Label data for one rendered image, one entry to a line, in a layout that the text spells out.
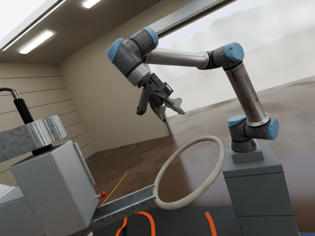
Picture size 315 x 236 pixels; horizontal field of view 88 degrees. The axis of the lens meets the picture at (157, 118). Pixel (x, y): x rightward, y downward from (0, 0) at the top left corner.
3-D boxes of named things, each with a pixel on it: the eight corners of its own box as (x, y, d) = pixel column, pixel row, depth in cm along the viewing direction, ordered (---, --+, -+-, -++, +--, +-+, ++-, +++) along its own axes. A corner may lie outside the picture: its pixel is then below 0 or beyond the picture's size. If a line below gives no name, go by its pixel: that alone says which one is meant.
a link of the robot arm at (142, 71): (131, 71, 58) (123, 82, 66) (140, 82, 59) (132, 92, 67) (146, 59, 62) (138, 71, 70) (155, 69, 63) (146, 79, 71)
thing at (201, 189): (159, 234, 68) (154, 230, 67) (152, 177, 116) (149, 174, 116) (247, 156, 67) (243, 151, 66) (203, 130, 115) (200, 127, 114)
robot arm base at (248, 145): (228, 145, 149) (226, 135, 147) (251, 140, 145) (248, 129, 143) (235, 155, 131) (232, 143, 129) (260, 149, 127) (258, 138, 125)
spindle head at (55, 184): (19, 261, 78) (-29, 180, 71) (46, 225, 100) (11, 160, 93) (90, 233, 80) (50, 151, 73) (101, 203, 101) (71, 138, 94)
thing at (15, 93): (23, 126, 79) (6, 92, 76) (29, 124, 83) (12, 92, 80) (31, 123, 79) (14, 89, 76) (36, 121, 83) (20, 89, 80)
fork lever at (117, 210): (30, 262, 80) (25, 254, 80) (51, 230, 99) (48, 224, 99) (159, 208, 83) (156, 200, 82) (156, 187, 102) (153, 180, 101)
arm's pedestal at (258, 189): (236, 215, 185) (215, 147, 172) (289, 214, 165) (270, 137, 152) (243, 262, 140) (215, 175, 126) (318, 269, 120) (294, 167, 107)
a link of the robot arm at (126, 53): (125, 31, 60) (104, 44, 56) (148, 58, 62) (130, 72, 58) (120, 46, 68) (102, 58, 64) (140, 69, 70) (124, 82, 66)
